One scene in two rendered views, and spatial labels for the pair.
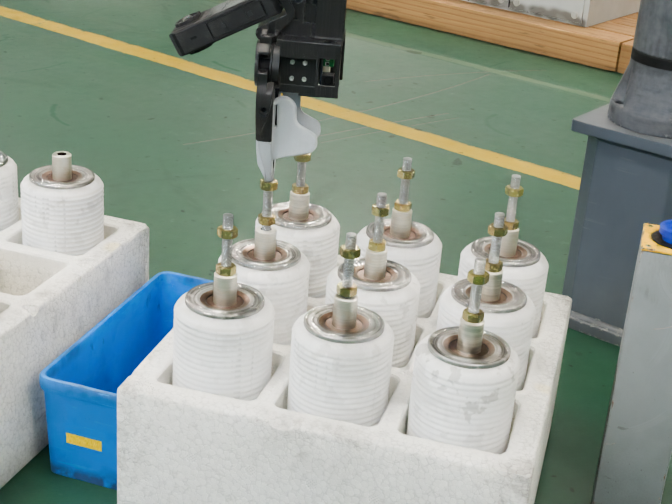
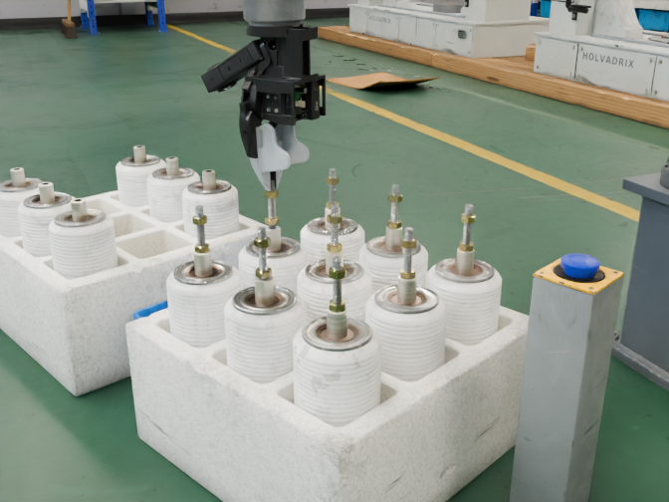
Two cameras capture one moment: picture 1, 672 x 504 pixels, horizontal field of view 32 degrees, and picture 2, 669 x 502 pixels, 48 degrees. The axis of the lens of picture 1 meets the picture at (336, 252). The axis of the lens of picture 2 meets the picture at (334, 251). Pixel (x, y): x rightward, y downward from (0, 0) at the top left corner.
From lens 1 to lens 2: 60 cm
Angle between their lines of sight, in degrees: 28
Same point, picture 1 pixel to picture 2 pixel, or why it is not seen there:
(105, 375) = not seen: hidden behind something
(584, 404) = not seen: hidden behind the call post
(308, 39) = (277, 79)
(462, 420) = (312, 391)
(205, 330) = (172, 290)
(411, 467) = (268, 421)
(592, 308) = (636, 345)
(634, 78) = not seen: outside the picture
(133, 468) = (137, 383)
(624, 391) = (527, 405)
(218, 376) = (182, 326)
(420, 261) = (395, 269)
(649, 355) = (545, 376)
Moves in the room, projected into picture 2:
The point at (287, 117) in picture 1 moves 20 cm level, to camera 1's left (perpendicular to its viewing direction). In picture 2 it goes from (269, 139) to (150, 123)
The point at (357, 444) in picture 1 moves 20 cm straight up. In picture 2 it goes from (238, 394) to (228, 225)
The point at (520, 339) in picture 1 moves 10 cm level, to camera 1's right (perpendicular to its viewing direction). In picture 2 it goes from (417, 339) to (502, 362)
